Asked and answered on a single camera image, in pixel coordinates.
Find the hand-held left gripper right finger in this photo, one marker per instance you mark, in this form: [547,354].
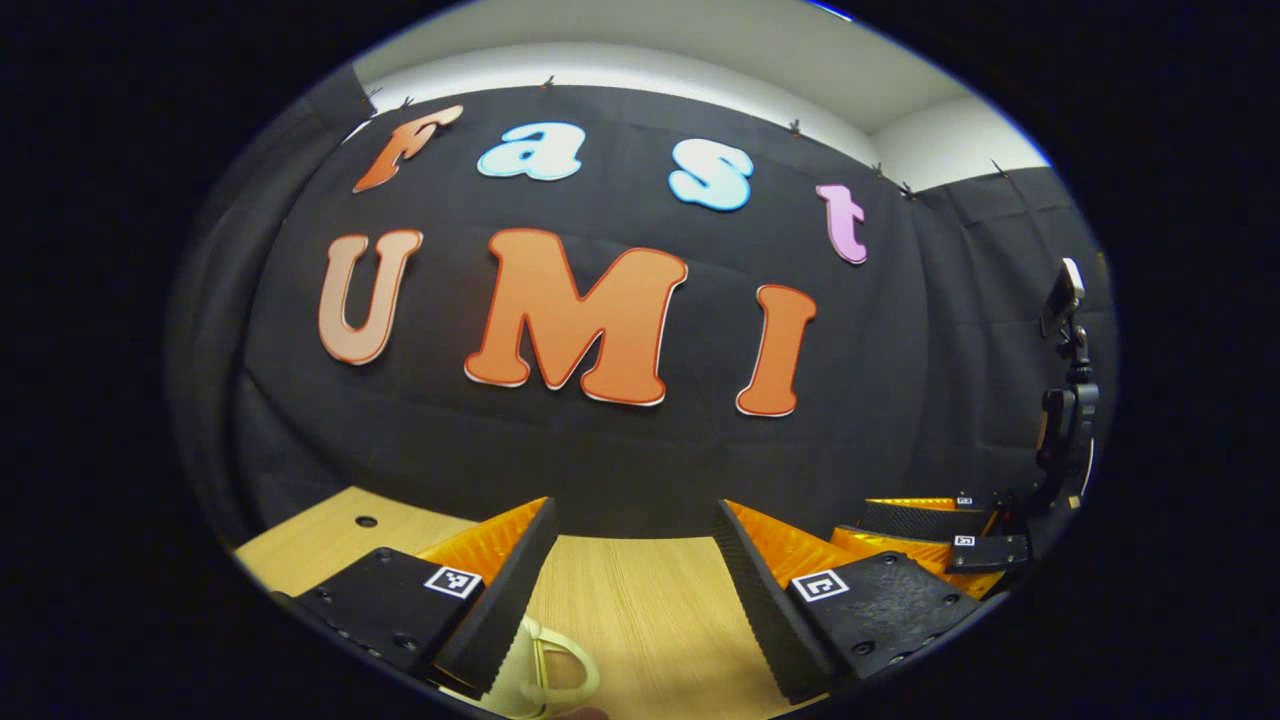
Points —
[765,610]

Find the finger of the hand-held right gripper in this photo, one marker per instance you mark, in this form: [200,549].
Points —
[985,553]
[920,520]

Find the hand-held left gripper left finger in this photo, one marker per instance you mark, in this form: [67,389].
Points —
[505,600]

